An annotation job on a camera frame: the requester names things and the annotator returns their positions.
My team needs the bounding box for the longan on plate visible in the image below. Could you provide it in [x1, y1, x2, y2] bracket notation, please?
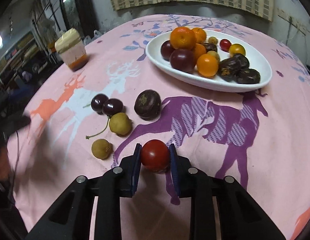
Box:
[208, 36, 218, 45]

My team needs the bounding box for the jar with cream lid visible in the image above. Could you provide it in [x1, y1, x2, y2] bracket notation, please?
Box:
[55, 28, 89, 72]

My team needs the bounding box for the dark plum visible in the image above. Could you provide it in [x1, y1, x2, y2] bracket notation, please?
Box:
[169, 49, 196, 73]
[160, 40, 175, 61]

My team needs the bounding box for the person left hand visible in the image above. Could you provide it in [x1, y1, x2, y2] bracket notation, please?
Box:
[0, 147, 10, 181]

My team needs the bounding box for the longan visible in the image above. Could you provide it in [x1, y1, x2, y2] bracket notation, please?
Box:
[208, 36, 218, 45]
[92, 139, 113, 160]
[207, 50, 220, 62]
[109, 112, 132, 136]

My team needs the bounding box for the large orange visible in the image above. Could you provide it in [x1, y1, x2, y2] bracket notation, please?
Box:
[169, 27, 197, 50]
[192, 27, 207, 44]

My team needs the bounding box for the pink deer print tablecloth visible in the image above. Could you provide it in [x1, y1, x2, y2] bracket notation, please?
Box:
[8, 15, 310, 239]

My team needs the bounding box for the yellow cherry tomato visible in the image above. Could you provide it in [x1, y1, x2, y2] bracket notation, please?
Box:
[229, 43, 246, 57]

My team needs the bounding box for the red cherry tomato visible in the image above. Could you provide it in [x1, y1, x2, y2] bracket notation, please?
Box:
[140, 139, 170, 172]
[219, 38, 232, 52]

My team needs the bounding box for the dark cherry with stem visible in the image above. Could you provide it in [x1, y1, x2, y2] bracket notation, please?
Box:
[83, 93, 109, 114]

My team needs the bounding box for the red cherry tomato back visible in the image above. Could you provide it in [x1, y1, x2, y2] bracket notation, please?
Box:
[219, 38, 232, 52]

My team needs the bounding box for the dark water chestnut back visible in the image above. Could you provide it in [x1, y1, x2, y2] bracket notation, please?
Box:
[134, 89, 161, 120]

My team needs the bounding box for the orange mandarin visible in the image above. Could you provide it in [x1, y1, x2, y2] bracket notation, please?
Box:
[192, 43, 206, 61]

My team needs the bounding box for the longan beside big orange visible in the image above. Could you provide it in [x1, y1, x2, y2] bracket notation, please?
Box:
[109, 112, 132, 136]

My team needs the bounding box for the white oval plate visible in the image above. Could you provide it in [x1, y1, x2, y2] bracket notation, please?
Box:
[146, 29, 272, 93]

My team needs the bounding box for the dark water chestnut front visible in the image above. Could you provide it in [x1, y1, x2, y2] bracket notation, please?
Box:
[235, 68, 261, 85]

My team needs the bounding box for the dark chestnut on plate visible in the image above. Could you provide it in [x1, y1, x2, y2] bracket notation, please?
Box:
[201, 42, 218, 53]

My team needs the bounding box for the red cherry tomato front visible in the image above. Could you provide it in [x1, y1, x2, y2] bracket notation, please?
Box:
[140, 139, 170, 172]

